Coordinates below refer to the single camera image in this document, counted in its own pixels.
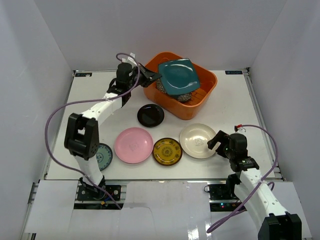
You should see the teal square plate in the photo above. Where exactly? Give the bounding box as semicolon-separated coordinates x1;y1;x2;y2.
158;58;201;96

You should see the cream round plate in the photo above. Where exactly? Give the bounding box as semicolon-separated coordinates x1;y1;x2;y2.
179;123;219;159

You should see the black floral square plate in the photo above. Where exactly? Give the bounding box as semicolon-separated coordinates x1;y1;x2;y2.
155;79;192;103

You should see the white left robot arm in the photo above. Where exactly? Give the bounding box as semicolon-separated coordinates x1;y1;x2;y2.
64;62;162;200

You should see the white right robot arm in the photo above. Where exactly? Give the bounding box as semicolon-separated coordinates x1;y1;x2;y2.
207;130;303;240

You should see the orange plastic bin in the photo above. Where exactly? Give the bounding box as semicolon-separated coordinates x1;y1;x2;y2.
143;52;218;120

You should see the black round plate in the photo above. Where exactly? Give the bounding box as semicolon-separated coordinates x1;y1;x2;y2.
137;104;165;128

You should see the left blue table label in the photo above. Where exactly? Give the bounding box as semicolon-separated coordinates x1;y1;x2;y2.
74;72;92;78

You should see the blue table label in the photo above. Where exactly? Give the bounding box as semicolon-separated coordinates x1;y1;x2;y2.
74;72;92;78
225;70;243;75

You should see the yellow patterned round plate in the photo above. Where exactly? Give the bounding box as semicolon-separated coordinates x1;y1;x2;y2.
151;137;183;167

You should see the pink round plate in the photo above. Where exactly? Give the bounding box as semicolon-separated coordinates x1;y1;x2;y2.
114;127;154;164

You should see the right blue table label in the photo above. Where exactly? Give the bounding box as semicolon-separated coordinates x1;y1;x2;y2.
225;70;243;75

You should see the blue patterned round plate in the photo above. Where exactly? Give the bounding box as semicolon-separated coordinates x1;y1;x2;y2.
96;143;113;171

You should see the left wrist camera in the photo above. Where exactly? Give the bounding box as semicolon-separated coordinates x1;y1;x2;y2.
121;52;137;67

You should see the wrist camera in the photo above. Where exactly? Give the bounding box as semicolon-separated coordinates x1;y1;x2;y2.
234;124;247;134
121;52;137;67

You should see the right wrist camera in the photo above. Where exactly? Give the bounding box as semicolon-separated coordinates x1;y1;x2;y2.
234;124;247;134

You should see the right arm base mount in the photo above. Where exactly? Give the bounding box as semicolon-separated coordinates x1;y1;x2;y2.
203;183;241;213

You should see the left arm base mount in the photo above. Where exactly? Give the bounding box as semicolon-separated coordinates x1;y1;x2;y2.
73;184;124;210

